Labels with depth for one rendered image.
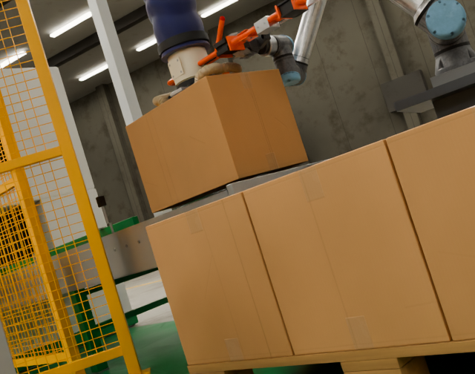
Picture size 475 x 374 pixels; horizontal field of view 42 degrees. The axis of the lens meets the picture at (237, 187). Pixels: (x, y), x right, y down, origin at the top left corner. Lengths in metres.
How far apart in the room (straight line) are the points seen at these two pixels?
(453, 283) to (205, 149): 1.37
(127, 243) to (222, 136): 0.65
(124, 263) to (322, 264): 1.45
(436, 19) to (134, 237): 1.47
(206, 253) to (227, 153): 0.76
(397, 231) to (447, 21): 1.50
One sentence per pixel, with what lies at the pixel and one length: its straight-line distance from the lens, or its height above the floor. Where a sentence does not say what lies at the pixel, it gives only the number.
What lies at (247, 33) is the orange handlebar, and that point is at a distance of 2.44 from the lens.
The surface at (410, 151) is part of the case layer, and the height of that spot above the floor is 0.51.
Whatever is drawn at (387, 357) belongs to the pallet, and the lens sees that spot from 1.34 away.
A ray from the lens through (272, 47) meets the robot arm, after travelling 2.68.
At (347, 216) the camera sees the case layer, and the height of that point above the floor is 0.42.
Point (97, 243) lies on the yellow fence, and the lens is 2.65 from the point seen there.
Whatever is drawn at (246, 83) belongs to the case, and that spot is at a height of 0.98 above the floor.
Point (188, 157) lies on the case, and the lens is 2.46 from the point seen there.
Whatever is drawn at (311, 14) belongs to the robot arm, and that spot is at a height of 1.25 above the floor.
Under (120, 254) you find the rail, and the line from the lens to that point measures 2.68.
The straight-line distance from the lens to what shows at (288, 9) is 2.31.
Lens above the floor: 0.48
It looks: 3 degrees up
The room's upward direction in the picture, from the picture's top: 18 degrees counter-clockwise
